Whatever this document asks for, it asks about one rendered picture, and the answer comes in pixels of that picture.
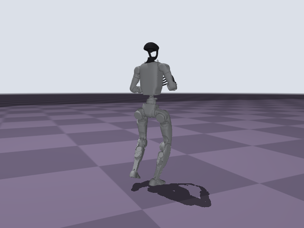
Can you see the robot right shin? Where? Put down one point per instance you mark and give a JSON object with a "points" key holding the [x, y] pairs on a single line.
{"points": [[162, 159]]}

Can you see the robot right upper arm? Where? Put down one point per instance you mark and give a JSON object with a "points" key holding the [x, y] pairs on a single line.
{"points": [[165, 68]]}

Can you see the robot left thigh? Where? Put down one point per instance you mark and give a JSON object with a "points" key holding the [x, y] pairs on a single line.
{"points": [[142, 127]]}

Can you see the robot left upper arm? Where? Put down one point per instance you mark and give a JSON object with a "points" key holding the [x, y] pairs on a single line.
{"points": [[135, 80]]}

